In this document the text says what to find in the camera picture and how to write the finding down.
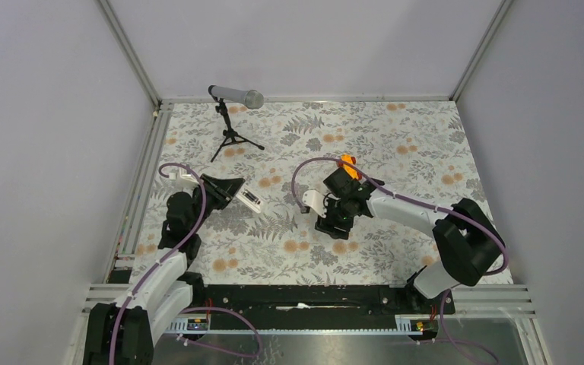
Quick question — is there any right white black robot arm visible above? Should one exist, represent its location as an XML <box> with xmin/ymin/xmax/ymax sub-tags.
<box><xmin>302</xmin><ymin>167</ymin><xmax>505</xmax><ymax>313</ymax></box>

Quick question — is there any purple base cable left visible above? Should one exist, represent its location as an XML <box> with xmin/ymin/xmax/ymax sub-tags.
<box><xmin>170</xmin><ymin>306</ymin><xmax>264</xmax><ymax>359</ymax></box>

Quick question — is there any yellow toy brick car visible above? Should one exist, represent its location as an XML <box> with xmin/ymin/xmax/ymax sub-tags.
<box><xmin>337</xmin><ymin>154</ymin><xmax>362</xmax><ymax>180</ymax></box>

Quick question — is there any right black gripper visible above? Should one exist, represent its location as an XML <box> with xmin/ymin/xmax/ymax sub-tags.
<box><xmin>315</xmin><ymin>195</ymin><xmax>354</xmax><ymax>241</ymax></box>

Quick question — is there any white remote control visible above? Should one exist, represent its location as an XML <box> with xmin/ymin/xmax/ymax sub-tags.
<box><xmin>235</xmin><ymin>187</ymin><xmax>264</xmax><ymax>214</ymax></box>

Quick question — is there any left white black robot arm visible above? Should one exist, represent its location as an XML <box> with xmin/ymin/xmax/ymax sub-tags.
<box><xmin>82</xmin><ymin>174</ymin><xmax>246</xmax><ymax>364</ymax></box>

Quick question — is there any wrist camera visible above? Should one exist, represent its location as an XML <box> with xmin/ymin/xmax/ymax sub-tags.
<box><xmin>301</xmin><ymin>189</ymin><xmax>328</xmax><ymax>218</ymax></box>
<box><xmin>168</xmin><ymin>168</ymin><xmax>199</xmax><ymax>191</ymax></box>

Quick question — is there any floral patterned table mat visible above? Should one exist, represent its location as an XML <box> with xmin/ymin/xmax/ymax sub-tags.
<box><xmin>159</xmin><ymin>102</ymin><xmax>489</xmax><ymax>285</ymax></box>

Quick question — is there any grey microphone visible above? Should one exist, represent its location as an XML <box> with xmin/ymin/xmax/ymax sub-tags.
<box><xmin>208</xmin><ymin>85</ymin><xmax>265</xmax><ymax>110</ymax></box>

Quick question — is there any black mini tripod stand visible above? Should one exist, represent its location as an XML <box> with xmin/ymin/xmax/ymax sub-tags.
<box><xmin>211</xmin><ymin>99</ymin><xmax>265</xmax><ymax>163</ymax></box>

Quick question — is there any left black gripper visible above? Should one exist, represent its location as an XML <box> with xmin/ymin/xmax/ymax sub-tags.
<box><xmin>189</xmin><ymin>174</ymin><xmax>244</xmax><ymax>233</ymax></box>

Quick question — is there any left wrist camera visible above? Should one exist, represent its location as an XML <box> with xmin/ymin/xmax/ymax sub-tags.
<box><xmin>168</xmin><ymin>168</ymin><xmax>199</xmax><ymax>191</ymax></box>

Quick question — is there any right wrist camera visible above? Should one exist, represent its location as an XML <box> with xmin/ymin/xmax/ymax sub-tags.
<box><xmin>301</xmin><ymin>189</ymin><xmax>328</xmax><ymax>218</ymax></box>

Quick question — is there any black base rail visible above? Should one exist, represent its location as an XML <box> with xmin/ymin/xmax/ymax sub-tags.
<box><xmin>167</xmin><ymin>284</ymin><xmax>455</xmax><ymax>335</ymax></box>

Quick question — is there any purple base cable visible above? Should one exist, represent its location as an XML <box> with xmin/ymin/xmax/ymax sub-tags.
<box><xmin>170</xmin><ymin>306</ymin><xmax>264</xmax><ymax>359</ymax></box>
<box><xmin>412</xmin><ymin>292</ymin><xmax>500</xmax><ymax>365</ymax></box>

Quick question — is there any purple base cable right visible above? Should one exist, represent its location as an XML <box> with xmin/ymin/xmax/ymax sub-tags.
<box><xmin>412</xmin><ymin>292</ymin><xmax>500</xmax><ymax>365</ymax></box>

